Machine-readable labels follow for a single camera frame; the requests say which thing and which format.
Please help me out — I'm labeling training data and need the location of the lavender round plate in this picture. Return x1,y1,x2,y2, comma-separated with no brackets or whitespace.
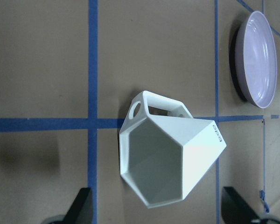
235,11,278,109

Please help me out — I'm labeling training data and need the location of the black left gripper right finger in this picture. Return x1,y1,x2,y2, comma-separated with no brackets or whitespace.
221,187,264,224

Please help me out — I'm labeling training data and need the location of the white faceted cup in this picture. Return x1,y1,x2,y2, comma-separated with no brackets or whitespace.
119,91,226,208

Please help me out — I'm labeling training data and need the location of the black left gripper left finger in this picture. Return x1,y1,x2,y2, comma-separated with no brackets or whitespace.
62,188,93,224

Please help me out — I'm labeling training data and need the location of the brown paper table cover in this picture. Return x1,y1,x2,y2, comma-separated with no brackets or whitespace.
0,0,280,224

